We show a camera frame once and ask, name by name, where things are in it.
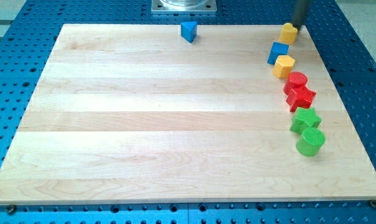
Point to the blue cube block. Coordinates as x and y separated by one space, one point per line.
277 49

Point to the blue triangle block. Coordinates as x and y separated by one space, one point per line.
189 30

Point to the light wooden board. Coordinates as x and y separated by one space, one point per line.
136 114

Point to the yellow hexagon block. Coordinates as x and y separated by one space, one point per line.
283 66

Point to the red cylinder block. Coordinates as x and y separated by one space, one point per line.
294 80

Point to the red star block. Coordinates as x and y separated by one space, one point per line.
300 97

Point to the green star block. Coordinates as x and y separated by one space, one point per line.
304 118

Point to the green cylinder block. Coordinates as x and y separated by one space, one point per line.
310 142

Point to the yellow heart block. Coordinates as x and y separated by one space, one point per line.
288 34

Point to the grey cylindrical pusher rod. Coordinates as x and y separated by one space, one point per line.
300 11

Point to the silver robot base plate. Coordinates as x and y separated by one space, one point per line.
183 6

